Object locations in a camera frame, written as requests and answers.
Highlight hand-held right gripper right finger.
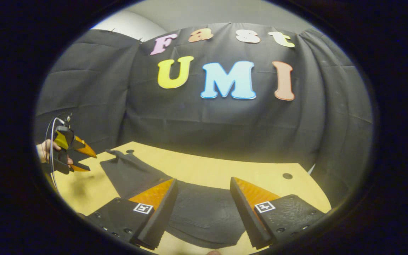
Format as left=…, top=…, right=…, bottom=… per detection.
left=230, top=177, right=327, bottom=250

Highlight dark grey jeans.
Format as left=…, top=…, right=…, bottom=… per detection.
left=100, top=149, right=247, bottom=249

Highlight thin white cable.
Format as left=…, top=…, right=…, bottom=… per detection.
left=45, top=114, right=73, bottom=194

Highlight black backdrop cloth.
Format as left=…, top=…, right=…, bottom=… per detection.
left=34, top=22, right=374, bottom=209

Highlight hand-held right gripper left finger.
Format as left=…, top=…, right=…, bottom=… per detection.
left=85, top=178, right=179, bottom=251

